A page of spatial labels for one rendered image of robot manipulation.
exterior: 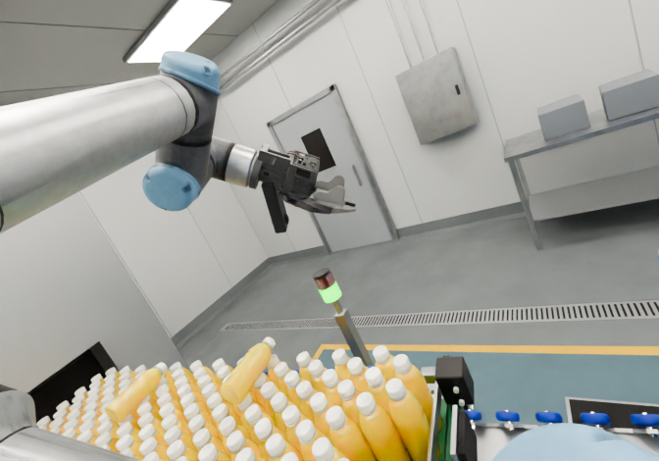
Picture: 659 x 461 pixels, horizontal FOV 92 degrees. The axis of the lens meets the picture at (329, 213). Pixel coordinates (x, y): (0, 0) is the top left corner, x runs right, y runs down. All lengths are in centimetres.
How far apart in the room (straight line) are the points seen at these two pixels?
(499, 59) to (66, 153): 375
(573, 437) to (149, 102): 41
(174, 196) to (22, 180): 26
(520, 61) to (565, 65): 37
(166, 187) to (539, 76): 365
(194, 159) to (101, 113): 19
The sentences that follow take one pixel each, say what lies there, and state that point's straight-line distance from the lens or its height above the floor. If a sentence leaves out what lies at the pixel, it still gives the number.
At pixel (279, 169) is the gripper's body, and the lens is 60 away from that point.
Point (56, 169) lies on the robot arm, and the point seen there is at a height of 170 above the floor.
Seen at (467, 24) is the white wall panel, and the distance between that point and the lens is 390.
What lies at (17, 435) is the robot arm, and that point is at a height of 156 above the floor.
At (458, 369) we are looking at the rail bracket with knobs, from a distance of 94.
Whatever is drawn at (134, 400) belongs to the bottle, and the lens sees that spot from 138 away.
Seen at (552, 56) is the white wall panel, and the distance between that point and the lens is 387.
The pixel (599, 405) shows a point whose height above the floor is 15.
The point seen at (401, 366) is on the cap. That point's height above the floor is 110.
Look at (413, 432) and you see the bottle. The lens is 85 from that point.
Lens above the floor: 164
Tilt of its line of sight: 12 degrees down
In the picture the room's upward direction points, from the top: 25 degrees counter-clockwise
